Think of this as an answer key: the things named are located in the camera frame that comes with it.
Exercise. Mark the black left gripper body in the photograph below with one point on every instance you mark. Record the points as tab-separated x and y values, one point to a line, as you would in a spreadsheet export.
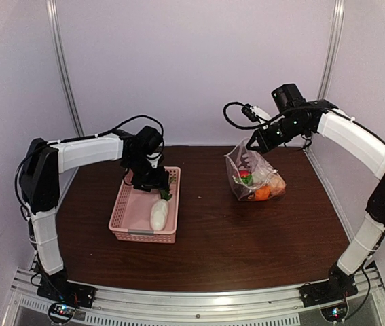
147	177

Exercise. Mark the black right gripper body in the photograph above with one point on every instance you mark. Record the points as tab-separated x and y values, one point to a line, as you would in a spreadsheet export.
276	139

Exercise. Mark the white radish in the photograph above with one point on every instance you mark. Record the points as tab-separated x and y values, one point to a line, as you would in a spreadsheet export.
252	179
160	209

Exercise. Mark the red apple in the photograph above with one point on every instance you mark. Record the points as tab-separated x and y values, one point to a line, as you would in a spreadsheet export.
245	176

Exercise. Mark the clear zip top bag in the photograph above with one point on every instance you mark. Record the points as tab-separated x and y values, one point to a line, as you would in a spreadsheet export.
241	158

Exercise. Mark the yellow peach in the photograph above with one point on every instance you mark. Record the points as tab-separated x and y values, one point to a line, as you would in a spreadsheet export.
277	185

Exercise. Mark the pink plastic basket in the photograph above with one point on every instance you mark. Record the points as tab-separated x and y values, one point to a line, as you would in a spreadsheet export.
131	215

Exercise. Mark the orange tangerine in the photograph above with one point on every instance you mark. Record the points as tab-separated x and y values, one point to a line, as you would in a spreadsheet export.
262	193

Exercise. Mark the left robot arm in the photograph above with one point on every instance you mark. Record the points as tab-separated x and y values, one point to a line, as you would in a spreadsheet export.
37	183

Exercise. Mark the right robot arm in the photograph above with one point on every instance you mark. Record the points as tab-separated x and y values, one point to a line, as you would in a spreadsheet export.
363	152

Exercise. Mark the left circuit board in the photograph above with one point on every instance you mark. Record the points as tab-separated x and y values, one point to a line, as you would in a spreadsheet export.
61	313

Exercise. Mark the circuit board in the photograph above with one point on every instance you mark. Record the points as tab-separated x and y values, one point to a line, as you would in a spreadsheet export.
334	314
61	313

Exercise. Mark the right circuit board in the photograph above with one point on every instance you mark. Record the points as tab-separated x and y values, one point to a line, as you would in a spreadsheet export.
334	314

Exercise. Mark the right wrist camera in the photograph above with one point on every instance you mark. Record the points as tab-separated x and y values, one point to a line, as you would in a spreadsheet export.
255	113

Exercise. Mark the right side aluminium rail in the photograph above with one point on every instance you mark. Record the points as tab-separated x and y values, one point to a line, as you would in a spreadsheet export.
342	178

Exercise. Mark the right rear aluminium post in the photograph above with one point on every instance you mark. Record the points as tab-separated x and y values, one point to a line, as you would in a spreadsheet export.
335	36

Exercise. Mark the aluminium post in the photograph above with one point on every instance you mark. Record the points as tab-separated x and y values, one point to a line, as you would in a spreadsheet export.
335	36
62	66

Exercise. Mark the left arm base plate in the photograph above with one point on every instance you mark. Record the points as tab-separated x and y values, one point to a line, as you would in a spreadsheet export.
80	296

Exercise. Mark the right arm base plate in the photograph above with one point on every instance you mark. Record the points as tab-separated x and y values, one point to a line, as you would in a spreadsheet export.
313	294

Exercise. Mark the front aluminium frame rail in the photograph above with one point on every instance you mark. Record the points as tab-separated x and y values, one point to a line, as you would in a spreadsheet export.
272	306

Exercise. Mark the left rear aluminium post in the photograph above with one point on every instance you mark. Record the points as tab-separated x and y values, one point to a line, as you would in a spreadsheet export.
62	66

